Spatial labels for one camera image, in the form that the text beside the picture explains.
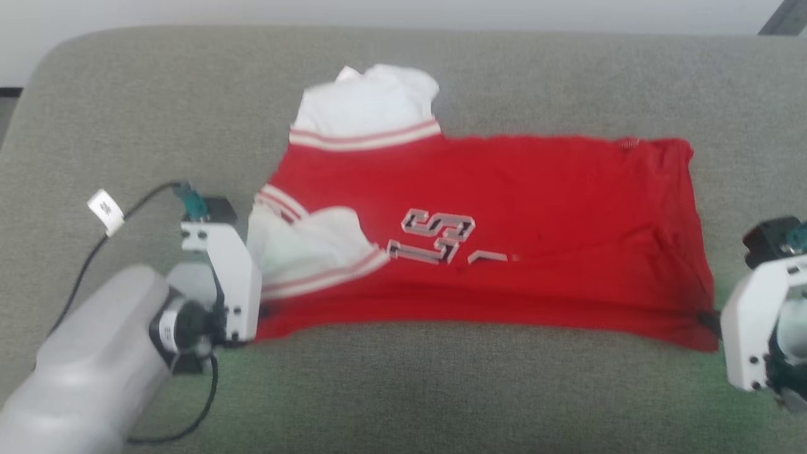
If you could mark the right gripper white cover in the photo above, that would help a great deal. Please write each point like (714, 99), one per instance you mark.
(747, 328)

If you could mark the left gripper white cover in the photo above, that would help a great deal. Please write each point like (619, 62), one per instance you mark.
(236, 290)

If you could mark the red white Bulls jersey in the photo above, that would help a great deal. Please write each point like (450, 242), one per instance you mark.
(536, 239)

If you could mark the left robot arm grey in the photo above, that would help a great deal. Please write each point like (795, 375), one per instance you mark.
(88, 366)

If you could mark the grey fabric sofa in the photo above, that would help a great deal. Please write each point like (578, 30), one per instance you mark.
(403, 391)

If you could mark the dark skirting strip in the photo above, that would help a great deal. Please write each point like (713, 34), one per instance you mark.
(11, 92)

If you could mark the grey metal pole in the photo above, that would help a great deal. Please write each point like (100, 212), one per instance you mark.
(785, 17)

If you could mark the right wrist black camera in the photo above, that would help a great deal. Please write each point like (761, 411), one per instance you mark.
(769, 239)

